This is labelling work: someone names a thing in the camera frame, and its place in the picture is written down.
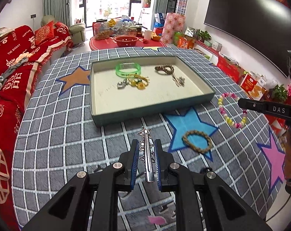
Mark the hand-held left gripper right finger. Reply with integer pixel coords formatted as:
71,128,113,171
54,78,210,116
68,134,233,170
154,139,273,231

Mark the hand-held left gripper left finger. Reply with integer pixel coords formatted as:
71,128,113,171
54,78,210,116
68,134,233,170
23,139,140,231

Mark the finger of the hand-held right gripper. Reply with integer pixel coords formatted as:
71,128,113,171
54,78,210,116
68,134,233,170
238,98,291,124

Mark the silver star hair clip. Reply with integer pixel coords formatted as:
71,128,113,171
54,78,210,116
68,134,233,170
137,126,157,183

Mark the shallow teal cardboard box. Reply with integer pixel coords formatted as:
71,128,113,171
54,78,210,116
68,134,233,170
90,55,216,127

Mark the gold yellow hair tie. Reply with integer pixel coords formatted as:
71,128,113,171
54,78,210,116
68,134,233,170
127,75,150,90

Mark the green translucent bracelet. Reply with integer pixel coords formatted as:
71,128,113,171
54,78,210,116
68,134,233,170
115,62,142,78

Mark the brown spiral hair tie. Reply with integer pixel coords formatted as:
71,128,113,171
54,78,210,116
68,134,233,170
154,64,176,76

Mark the potted plant with pink flowers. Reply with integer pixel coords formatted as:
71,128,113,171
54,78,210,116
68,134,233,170
270,84,291,102

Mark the orange snack box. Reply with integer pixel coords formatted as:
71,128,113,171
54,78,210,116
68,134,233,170
240,73,266,99

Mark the small pink hair clip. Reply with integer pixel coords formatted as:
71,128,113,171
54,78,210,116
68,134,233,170
148,215,166,225

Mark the red low television bench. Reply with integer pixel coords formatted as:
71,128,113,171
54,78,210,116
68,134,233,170
195,39,247,82

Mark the large black television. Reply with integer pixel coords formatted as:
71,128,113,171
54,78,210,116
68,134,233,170
204,0,290,78

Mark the green potted plant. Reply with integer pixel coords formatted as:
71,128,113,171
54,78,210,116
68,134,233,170
195,28,212,43

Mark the red bowl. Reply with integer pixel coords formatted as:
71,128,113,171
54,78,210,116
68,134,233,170
114,36,139,48

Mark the round red table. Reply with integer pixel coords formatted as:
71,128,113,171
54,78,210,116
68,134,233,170
89,35,168,52

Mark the red patterned gift box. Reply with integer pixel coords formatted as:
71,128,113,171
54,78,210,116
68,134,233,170
160,12,186,44

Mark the clear plastic snack jar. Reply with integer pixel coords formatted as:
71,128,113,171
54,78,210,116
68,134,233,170
94,21,110,40

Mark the blue white paper bag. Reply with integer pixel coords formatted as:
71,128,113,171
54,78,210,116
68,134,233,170
154,13,166,29

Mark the beige armchair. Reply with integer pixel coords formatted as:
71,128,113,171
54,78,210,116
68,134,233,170
41,15,86,46

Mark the red printed sofa cover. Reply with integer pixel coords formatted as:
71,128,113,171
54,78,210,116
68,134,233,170
0,22,74,231

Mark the grey twisted cloth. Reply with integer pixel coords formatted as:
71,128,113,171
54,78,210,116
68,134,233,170
0,53,34,104

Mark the red patterned square cushion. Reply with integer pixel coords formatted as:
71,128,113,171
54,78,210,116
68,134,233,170
34,21,55,46

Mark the colourful beaded bracelet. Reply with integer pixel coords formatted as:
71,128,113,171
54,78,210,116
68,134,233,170
217,92,248,129

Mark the brown braided bracelet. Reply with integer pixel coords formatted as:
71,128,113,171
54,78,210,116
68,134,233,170
182,130,213,155

